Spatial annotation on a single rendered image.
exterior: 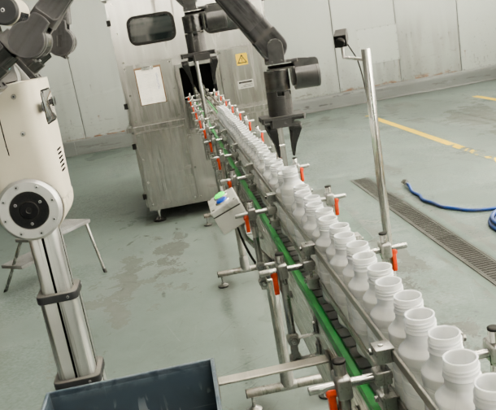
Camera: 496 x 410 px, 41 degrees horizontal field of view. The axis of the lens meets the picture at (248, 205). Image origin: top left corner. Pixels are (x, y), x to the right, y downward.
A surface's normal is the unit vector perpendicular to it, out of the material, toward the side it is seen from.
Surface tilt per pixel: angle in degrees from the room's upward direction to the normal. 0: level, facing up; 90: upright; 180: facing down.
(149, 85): 89
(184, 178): 90
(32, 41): 88
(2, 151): 101
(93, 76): 90
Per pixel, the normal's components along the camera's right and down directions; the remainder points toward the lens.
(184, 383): 0.12, 0.23
